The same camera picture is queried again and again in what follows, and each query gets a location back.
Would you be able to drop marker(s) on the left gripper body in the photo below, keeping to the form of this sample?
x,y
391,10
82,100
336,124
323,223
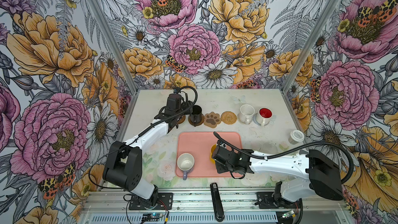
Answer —
x,y
184,109

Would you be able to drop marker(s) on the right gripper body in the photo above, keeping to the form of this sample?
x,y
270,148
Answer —
x,y
221,168

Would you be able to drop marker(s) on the dark brown round coaster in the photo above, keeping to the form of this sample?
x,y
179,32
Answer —
x,y
181,120

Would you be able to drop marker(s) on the black mug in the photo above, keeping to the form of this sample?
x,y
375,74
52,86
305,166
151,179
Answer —
x,y
196,113

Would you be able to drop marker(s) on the yellow mug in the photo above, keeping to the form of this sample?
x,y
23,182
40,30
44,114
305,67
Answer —
x,y
211,153

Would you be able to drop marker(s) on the glossy brown round coaster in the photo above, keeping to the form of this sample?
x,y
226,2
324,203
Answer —
x,y
198,123

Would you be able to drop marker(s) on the cork round coaster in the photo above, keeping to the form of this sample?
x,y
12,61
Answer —
x,y
228,117

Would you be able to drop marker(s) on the red interior white mug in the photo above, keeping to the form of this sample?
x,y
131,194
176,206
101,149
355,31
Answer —
x,y
265,112

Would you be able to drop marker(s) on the white patterned round coaster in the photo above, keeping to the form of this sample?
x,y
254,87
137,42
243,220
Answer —
x,y
245,119

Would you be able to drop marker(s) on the grey woven round coaster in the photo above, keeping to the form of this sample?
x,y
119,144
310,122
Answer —
x,y
260,120

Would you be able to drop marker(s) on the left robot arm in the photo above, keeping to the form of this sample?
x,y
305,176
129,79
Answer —
x,y
124,163

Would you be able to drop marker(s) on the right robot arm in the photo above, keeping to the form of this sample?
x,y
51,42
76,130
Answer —
x,y
311,174

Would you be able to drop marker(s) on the clear glass cup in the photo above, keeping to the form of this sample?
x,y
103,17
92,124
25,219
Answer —
x,y
269,148

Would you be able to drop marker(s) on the paw shaped coaster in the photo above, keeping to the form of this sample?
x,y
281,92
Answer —
x,y
212,119

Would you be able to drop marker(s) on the white paper cup with lid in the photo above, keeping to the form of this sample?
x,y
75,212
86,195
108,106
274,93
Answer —
x,y
296,136

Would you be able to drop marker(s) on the pink tray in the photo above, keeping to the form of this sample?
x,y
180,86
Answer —
x,y
199,145

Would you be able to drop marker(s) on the black center bar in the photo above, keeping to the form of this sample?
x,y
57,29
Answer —
x,y
217,203

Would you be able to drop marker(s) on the green circuit board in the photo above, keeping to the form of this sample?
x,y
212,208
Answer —
x,y
152,217

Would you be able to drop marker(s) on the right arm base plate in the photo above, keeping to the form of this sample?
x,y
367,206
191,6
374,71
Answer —
x,y
271,200

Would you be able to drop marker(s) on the white mug purple handle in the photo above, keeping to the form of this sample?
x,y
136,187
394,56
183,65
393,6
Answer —
x,y
185,163

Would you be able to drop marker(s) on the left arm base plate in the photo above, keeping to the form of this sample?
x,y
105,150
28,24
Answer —
x,y
162,202

